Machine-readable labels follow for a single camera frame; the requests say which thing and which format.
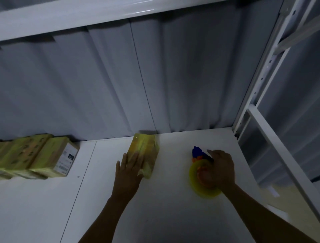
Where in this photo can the person's right hand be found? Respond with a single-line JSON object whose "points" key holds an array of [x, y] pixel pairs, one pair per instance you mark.
{"points": [[221, 171]]}

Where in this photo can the person's left hand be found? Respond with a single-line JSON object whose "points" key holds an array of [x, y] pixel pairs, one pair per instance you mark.
{"points": [[127, 176]]}

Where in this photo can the person's left little finger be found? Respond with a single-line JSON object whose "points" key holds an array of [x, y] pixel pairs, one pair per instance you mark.
{"points": [[119, 168]]}

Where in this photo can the person's right thumb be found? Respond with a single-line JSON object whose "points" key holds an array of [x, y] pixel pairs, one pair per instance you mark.
{"points": [[212, 154]]}

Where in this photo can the yellow round toy blue top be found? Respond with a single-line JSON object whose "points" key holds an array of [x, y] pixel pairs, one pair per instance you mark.
{"points": [[193, 175]]}

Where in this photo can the yellow packet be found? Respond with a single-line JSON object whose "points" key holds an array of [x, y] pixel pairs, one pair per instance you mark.
{"points": [[146, 152]]}

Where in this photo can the person's left forearm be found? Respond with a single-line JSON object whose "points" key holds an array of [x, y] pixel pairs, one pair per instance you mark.
{"points": [[110, 220]]}

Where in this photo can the person's right forearm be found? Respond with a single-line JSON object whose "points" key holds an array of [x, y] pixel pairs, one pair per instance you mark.
{"points": [[262, 217]]}

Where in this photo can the yellow box with white label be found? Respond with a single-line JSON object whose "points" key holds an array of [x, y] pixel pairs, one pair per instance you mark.
{"points": [[55, 156]]}

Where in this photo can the brown cardboard box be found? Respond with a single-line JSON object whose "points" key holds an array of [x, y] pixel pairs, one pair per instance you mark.
{"points": [[292, 202]]}

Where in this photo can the yellow printed box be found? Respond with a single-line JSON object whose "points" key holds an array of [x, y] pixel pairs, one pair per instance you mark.
{"points": [[23, 152], [6, 172]]}

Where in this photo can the white shelf board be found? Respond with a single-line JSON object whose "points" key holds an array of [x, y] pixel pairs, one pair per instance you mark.
{"points": [[75, 17]]}

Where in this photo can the white metal shelf frame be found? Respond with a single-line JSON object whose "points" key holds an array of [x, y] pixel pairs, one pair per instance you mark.
{"points": [[270, 75]]}

